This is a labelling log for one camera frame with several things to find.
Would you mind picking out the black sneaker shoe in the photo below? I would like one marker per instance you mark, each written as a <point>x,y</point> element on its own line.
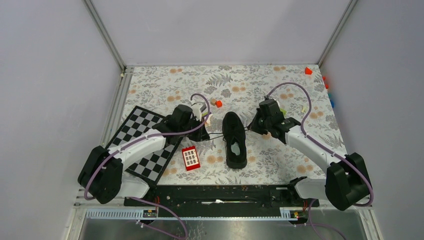
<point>236,151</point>

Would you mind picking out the red toy calculator block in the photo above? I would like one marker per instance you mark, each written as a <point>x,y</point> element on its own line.
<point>190,158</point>

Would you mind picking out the black shoelace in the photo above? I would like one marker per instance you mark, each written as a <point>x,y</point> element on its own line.
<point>217,135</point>

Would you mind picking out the small red cube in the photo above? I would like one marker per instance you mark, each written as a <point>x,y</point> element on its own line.
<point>218,104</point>

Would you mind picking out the grey slotted cable duct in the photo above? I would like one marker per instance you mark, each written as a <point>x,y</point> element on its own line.
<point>150,214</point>

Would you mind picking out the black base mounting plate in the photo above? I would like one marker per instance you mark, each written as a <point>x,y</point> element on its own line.
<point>220,199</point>

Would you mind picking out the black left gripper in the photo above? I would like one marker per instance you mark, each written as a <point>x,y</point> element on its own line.
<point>201,135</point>

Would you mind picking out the floral patterned table mat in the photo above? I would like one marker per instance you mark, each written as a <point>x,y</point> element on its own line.
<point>240,88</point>

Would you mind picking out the green rectangular block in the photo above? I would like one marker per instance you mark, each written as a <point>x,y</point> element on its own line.
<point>284,112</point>

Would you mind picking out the orange red toy piece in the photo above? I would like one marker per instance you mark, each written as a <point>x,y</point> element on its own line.
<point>325,82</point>

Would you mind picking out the red triangular block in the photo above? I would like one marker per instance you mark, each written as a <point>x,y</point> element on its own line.
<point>308,71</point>

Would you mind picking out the multicolour toy brick stack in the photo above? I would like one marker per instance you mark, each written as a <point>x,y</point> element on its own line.
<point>208,118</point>

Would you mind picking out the black white chessboard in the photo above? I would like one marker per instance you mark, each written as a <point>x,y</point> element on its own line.
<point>146,159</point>

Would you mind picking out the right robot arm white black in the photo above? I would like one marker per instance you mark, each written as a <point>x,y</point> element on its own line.
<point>347,179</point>

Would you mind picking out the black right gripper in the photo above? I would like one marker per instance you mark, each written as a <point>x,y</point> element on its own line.
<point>253,126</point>

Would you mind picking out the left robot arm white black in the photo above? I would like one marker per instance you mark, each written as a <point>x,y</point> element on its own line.
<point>102,175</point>

